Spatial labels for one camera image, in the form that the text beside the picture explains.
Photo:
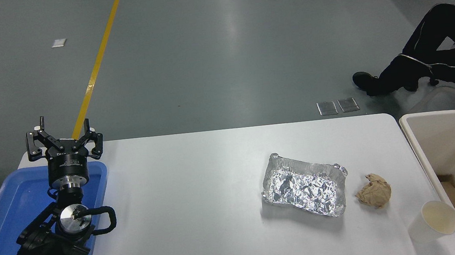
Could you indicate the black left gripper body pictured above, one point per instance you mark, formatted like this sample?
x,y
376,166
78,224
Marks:
x,y
67,167

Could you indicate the white paper cup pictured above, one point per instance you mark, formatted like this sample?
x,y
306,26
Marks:
x,y
434,220

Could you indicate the white rolling chair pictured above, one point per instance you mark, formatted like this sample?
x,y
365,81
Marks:
x,y
453,99

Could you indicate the blue plastic tray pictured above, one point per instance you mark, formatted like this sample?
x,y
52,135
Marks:
x,y
8,209

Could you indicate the crumpled tan paper ball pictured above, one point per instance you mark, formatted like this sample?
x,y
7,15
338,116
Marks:
x,y
374,192

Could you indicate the person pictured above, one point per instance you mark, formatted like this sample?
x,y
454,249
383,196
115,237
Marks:
x,y
435,55

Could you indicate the metal floor plate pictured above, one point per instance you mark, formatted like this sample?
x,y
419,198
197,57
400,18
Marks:
x,y
348,104
327,108

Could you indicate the crumpled silver foil tray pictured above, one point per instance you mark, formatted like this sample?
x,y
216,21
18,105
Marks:
x,y
303,185

